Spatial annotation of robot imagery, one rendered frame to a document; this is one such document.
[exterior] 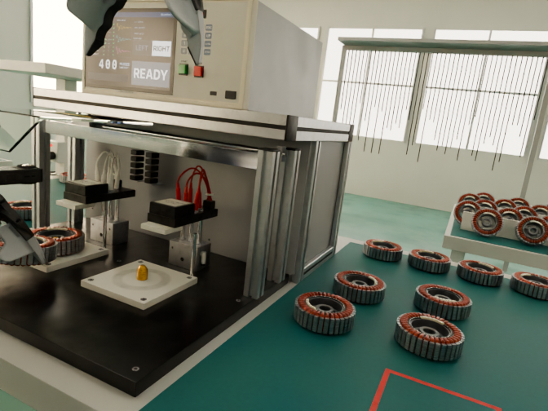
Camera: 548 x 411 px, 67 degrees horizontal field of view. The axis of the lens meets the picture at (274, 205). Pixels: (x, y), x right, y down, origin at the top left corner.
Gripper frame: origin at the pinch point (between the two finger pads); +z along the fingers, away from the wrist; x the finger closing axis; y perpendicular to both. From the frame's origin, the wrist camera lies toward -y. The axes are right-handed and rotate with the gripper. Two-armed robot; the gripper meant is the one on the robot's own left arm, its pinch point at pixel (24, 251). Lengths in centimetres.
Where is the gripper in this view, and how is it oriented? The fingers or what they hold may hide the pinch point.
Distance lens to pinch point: 89.2
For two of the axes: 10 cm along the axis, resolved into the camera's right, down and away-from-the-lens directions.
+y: -4.6, 5.7, -6.8
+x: 8.8, 1.8, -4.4
